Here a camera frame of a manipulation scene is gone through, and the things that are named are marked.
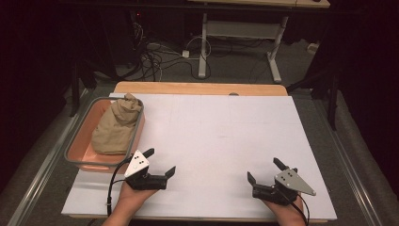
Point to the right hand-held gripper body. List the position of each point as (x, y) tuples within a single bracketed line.
[(282, 186)]

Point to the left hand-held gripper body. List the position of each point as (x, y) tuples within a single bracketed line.
[(141, 175)]

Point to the tan cloth garment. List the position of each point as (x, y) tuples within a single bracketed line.
[(116, 127)]

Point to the pink plastic basin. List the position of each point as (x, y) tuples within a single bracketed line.
[(84, 147)]

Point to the person's left hand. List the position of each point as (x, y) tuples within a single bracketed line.
[(135, 194)]

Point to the person's right hand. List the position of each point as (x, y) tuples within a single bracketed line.
[(287, 212)]

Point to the white table mat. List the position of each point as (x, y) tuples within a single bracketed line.
[(219, 141)]

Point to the black metal stand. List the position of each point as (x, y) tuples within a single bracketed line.
[(75, 84), (329, 91)]

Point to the white power adapter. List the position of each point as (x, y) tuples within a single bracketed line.
[(185, 53)]

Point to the white metal desk frame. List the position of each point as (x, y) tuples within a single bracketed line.
[(241, 29)]

